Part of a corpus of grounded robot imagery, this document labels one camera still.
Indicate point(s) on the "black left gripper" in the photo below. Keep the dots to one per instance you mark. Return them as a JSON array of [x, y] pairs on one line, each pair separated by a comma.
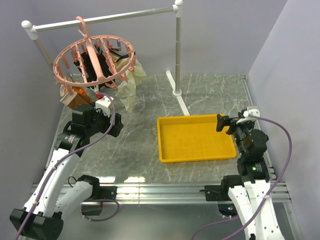
[[116, 128]]

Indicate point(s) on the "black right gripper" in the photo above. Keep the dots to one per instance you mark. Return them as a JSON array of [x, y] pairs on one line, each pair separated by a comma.
[[225, 120]]

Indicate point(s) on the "pale green white underwear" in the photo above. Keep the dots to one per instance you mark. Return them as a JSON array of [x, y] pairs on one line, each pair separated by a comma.
[[126, 91]]

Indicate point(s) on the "pink round clip hanger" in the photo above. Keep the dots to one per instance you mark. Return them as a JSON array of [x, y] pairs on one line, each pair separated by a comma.
[[92, 58]]

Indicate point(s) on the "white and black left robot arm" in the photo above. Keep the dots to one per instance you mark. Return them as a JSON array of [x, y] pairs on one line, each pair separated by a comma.
[[43, 215]]

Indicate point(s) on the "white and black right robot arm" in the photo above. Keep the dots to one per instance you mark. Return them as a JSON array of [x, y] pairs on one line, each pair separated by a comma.
[[250, 190]]

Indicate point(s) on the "yellow plastic tray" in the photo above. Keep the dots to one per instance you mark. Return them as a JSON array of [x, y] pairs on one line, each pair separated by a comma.
[[193, 138]]

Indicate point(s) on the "brown hanging garment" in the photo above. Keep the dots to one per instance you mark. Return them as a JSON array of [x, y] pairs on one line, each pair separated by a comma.
[[78, 97]]

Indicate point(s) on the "beige hanging garment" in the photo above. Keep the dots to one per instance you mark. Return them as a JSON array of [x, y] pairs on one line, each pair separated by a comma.
[[119, 60]]

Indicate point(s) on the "silver white clothes rack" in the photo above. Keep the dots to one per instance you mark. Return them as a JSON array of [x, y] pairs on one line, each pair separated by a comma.
[[177, 8]]

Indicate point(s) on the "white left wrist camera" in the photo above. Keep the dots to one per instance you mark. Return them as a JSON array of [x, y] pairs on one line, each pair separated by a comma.
[[103, 105]]

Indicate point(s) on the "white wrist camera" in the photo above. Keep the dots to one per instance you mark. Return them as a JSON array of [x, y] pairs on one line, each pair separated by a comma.
[[250, 114], [103, 105]]

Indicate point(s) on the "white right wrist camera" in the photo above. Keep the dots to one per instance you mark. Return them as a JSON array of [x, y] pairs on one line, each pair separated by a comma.
[[250, 114]]

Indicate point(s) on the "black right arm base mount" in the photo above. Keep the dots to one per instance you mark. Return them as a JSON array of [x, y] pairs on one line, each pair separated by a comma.
[[216, 193]]

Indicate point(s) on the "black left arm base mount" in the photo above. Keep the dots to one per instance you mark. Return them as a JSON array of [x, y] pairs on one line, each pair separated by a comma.
[[101, 200]]

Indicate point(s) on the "aluminium rail frame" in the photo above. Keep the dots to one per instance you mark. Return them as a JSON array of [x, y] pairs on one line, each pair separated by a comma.
[[131, 161]]

